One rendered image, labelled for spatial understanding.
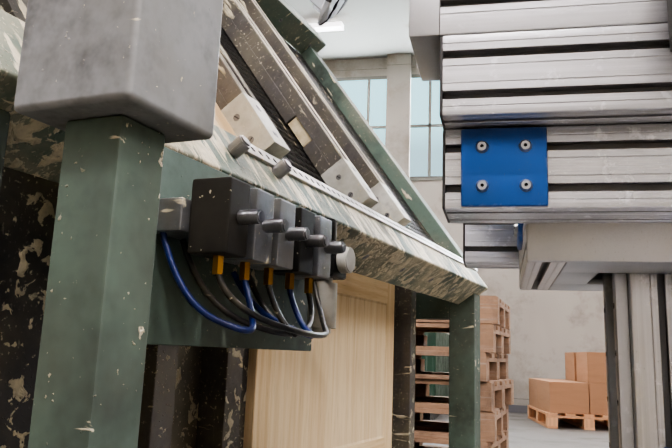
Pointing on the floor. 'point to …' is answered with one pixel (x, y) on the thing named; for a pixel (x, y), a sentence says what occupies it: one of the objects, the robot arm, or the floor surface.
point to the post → (99, 287)
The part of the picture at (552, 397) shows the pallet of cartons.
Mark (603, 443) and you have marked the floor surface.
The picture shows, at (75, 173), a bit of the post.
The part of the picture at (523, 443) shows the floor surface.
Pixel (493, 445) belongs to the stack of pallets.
